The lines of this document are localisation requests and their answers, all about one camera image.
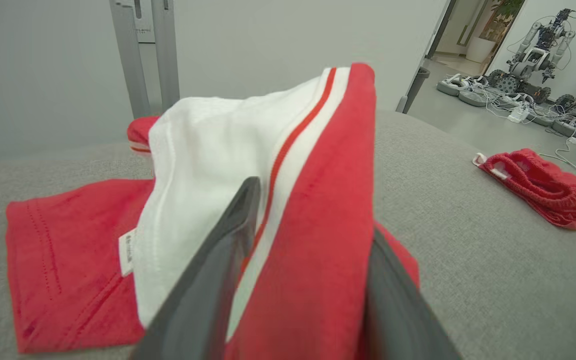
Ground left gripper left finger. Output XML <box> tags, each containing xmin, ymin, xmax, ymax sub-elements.
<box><xmin>129</xmin><ymin>176</ymin><xmax>262</xmax><ymax>360</ymax></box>

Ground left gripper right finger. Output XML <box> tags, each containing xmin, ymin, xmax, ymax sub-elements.
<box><xmin>364</xmin><ymin>229</ymin><xmax>465</xmax><ymax>360</ymax></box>

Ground red Bulls shorts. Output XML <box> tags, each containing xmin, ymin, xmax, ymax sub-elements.
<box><xmin>472</xmin><ymin>148</ymin><xmax>576</xmax><ymax>233</ymax></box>

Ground red white-sleeved t-shirt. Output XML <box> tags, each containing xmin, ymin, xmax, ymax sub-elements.
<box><xmin>5</xmin><ymin>62</ymin><xmax>421</xmax><ymax>360</ymax></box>

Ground white grey wheeled robot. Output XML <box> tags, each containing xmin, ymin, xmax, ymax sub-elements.
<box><xmin>507</xmin><ymin>7</ymin><xmax>576</xmax><ymax>103</ymax></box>

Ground grey white floor device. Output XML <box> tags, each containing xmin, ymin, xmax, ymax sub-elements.
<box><xmin>458</xmin><ymin>89</ymin><xmax>490</xmax><ymax>108</ymax></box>
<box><xmin>436</xmin><ymin>73</ymin><xmax>471</xmax><ymax>97</ymax></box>

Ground plant in white pot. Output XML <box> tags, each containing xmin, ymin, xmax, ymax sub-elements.
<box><xmin>465</xmin><ymin>0</ymin><xmax>525</xmax><ymax>64</ymax></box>

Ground dark grey floor bin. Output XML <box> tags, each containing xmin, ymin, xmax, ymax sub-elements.
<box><xmin>396</xmin><ymin>67</ymin><xmax>431</xmax><ymax>114</ymax></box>

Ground black door frame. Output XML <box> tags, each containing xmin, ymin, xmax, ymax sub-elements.
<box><xmin>424</xmin><ymin>0</ymin><xmax>459</xmax><ymax>61</ymax></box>

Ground grey metal post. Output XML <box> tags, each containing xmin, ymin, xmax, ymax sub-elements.
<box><xmin>109</xmin><ymin>0</ymin><xmax>152</xmax><ymax>120</ymax></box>
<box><xmin>150</xmin><ymin>0</ymin><xmax>181</xmax><ymax>112</ymax></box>

